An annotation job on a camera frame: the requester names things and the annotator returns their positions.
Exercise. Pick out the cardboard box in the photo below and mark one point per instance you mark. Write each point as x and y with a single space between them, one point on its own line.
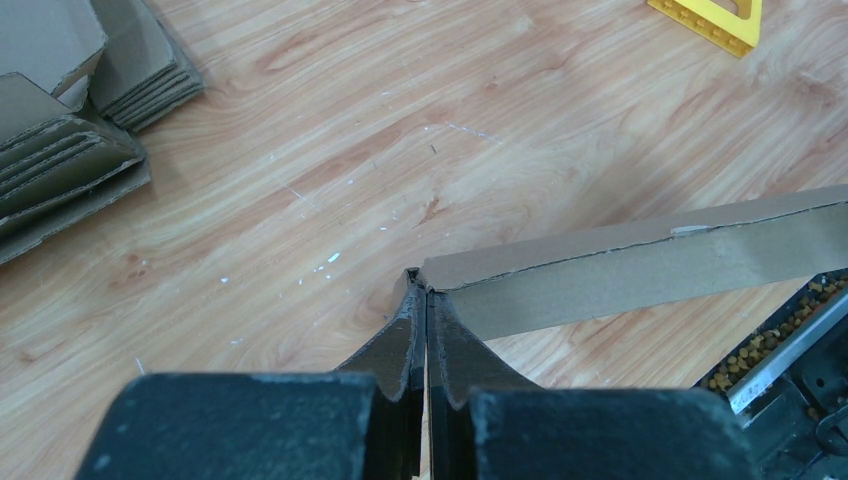
537 284

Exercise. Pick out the yellow triangular plastic frame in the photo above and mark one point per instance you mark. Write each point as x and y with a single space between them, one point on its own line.
737 33

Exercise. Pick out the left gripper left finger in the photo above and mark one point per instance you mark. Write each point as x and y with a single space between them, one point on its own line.
361 420

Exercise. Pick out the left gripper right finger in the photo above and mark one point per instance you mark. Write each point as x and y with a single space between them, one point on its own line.
488 421

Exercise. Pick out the flat cardboard stack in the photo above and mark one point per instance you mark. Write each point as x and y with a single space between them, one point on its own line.
79 80

